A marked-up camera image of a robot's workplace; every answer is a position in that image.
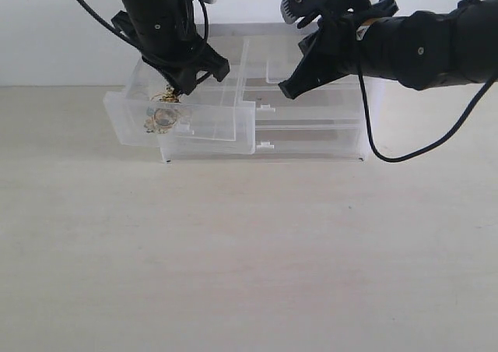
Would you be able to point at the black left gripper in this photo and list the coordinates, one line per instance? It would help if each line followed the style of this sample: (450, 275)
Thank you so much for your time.
(167, 36)

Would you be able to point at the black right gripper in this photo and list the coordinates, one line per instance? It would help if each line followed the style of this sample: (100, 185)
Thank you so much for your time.
(333, 50)

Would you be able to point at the yellow keychain with black strap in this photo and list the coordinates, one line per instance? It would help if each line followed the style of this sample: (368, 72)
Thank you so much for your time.
(164, 112)

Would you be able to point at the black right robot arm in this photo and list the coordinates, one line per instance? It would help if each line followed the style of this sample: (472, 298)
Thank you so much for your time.
(421, 51)

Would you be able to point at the clear middle wide drawer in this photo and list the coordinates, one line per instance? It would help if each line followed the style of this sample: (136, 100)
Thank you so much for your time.
(334, 102)

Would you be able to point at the clear wide drawer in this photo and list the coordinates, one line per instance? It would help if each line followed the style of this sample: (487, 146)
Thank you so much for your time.
(268, 143)
(334, 102)

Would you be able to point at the white translucent drawer cabinet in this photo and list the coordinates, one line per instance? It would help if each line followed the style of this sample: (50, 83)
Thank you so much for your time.
(372, 90)

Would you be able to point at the clear bottom wide drawer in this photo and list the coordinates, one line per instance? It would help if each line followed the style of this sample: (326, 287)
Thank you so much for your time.
(268, 143)

